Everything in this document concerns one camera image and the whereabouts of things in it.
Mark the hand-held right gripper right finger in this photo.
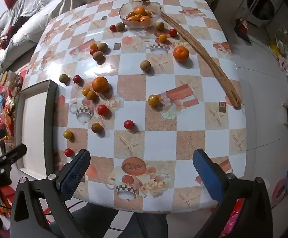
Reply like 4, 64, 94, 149
193, 149, 274, 238

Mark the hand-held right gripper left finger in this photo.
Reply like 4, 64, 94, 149
10, 149, 91, 238

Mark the grey rectangular tray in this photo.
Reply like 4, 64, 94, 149
14, 79, 59, 180

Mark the pile of colourful snack packets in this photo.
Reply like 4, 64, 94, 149
0, 47, 25, 144

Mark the person's left leg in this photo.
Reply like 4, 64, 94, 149
50, 202, 120, 238

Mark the person's leg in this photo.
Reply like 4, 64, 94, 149
50, 202, 120, 238
128, 212, 169, 238

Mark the pink floral cloth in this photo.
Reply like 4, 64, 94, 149
220, 198, 246, 237

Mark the checkered vinyl tablecloth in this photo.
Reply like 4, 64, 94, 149
29, 0, 247, 214

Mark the person's right leg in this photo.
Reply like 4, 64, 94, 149
128, 212, 169, 238

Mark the long curved wooden stick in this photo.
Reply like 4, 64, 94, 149
160, 11, 242, 109

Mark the white duvet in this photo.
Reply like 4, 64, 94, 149
0, 0, 100, 72

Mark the dark red clothing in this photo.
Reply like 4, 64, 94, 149
0, 16, 30, 45

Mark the grey striped bedsheet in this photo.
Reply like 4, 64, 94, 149
0, 0, 95, 30

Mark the clear glass bowl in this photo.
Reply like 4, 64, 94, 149
119, 1, 162, 28

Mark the white washing machine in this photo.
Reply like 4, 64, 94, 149
243, 0, 283, 28

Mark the pink round ring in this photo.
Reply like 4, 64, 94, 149
270, 177, 288, 207

